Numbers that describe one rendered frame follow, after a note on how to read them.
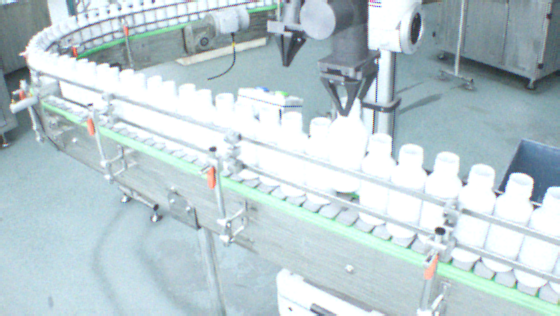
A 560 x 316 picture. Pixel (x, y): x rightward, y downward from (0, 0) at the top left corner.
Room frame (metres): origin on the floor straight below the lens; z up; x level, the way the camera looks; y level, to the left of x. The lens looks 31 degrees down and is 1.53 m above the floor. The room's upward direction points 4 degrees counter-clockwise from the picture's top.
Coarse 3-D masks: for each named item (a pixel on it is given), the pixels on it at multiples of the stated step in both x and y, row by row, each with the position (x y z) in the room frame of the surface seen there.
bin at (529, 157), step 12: (528, 144) 0.99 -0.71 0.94; (540, 144) 0.97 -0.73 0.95; (516, 156) 0.97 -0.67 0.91; (528, 156) 0.99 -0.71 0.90; (540, 156) 0.96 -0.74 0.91; (552, 156) 0.94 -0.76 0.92; (516, 168) 1.00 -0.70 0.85; (528, 168) 0.98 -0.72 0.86; (540, 168) 0.96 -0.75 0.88; (552, 168) 0.94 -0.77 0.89; (504, 180) 0.85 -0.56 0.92; (540, 180) 0.95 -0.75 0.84; (552, 180) 0.93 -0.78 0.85; (504, 192) 0.91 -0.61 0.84; (540, 192) 0.95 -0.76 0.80
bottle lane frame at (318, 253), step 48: (96, 144) 1.17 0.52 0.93; (144, 144) 1.04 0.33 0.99; (144, 192) 1.04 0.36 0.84; (192, 192) 0.90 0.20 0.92; (240, 192) 0.79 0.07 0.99; (240, 240) 0.81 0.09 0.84; (288, 240) 0.72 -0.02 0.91; (336, 240) 0.65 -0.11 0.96; (384, 240) 0.60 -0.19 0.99; (336, 288) 0.64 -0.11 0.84; (384, 288) 0.58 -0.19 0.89; (480, 288) 0.47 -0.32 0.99
